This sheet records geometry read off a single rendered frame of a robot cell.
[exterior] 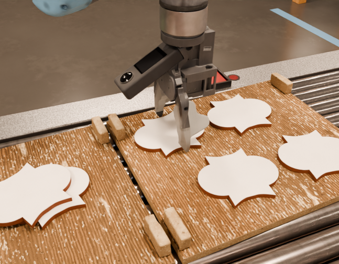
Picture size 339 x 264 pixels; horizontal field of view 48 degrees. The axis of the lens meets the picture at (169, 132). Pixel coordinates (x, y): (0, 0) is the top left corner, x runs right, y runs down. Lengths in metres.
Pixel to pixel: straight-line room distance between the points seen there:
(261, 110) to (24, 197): 0.48
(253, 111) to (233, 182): 0.21
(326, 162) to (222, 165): 0.18
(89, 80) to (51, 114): 1.99
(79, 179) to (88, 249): 0.13
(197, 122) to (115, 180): 0.17
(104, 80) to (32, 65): 0.62
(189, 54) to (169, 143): 0.17
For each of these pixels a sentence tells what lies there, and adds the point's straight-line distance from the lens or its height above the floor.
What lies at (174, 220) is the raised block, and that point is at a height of 0.96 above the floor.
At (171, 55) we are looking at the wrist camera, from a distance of 0.62.
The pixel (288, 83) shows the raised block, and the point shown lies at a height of 0.96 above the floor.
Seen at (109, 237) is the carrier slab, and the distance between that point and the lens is 0.57.
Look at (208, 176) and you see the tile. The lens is 0.64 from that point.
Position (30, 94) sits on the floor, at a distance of 2.79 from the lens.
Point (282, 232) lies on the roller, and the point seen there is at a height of 0.91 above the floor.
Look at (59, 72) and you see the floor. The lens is 3.01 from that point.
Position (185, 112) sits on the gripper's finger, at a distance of 0.64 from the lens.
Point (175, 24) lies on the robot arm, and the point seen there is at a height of 1.17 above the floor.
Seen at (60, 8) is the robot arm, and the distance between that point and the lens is 0.52.
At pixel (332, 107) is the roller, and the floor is 0.91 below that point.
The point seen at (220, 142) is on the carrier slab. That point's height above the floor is 0.94.
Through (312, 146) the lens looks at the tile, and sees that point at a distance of 0.74.
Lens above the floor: 1.39
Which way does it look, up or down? 38 degrees down
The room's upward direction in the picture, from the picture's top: straight up
